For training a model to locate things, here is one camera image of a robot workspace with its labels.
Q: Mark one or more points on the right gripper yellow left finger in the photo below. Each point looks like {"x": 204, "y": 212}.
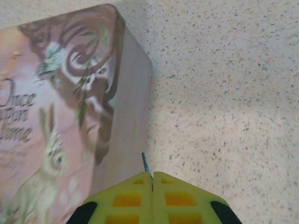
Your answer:
{"x": 130, "y": 200}

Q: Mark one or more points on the pink illustrated tin box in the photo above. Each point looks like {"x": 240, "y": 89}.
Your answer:
{"x": 70, "y": 116}

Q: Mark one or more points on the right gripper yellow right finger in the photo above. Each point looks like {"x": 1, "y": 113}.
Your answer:
{"x": 177, "y": 200}

